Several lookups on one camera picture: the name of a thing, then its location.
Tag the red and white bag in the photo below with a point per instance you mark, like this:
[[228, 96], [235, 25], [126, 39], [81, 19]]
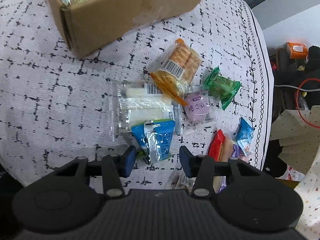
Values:
[[292, 173]]

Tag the blue foil snack packet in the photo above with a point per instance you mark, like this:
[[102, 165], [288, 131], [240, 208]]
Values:
[[162, 135]]

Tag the green candy packet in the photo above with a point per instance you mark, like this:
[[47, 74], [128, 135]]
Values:
[[222, 85]]

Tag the brown cardboard box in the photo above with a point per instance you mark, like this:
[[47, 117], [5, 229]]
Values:
[[112, 12]]

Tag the purple mochi packet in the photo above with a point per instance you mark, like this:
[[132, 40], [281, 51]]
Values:
[[197, 105]]

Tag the red snack packet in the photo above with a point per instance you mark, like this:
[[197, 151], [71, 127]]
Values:
[[216, 145]]

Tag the white floral cloth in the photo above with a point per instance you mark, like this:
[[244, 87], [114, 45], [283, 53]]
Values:
[[310, 205]]

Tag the orange tissue box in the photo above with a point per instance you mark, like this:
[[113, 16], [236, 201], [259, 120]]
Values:
[[295, 50]]

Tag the beige dotted chair cover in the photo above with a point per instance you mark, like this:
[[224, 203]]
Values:
[[295, 135]]

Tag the purple cake packet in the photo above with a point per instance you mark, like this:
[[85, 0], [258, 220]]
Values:
[[231, 148]]

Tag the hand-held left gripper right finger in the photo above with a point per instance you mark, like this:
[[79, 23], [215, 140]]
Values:
[[186, 160]]

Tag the black clothing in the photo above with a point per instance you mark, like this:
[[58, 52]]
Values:
[[313, 65]]

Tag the orange bread packet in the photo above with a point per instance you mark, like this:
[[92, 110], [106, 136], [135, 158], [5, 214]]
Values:
[[180, 60]]

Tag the small blue candy packet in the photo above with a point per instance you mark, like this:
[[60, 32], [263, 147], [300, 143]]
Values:
[[245, 132]]

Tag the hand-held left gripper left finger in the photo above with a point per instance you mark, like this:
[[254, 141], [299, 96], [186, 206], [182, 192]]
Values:
[[130, 160]]

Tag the clear white cake packet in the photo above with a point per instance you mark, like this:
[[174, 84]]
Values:
[[140, 105]]

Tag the small clear snack packet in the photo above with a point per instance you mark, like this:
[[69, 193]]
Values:
[[183, 180]]

